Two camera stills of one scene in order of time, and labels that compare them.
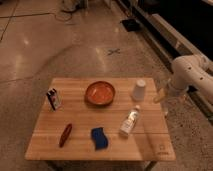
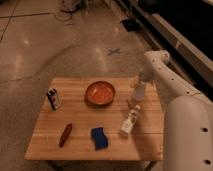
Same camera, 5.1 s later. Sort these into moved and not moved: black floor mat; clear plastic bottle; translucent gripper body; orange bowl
Moved: translucent gripper body
Not moved: clear plastic bottle; orange bowl; black floor mat
